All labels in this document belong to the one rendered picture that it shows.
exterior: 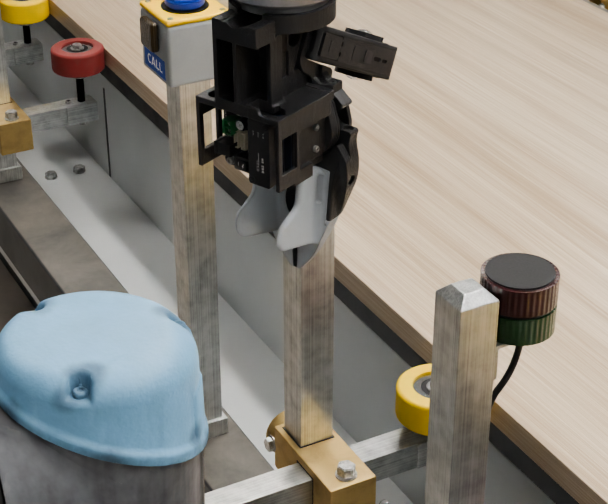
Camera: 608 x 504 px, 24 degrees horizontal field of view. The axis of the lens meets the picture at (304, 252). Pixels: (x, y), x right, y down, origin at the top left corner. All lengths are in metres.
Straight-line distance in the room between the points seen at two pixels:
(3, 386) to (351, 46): 0.54
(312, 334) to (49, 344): 0.84
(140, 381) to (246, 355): 1.48
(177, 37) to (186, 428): 0.94
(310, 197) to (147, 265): 1.20
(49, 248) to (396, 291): 0.67
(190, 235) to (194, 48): 0.22
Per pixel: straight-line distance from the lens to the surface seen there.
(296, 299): 1.33
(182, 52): 1.45
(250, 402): 1.90
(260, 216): 1.04
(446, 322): 1.10
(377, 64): 1.04
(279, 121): 0.94
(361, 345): 1.74
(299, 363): 1.36
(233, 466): 1.66
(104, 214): 2.35
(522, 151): 1.92
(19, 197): 2.25
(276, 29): 0.94
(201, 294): 1.60
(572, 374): 1.48
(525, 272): 1.11
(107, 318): 0.53
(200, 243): 1.57
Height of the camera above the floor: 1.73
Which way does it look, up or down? 30 degrees down
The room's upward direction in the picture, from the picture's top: straight up
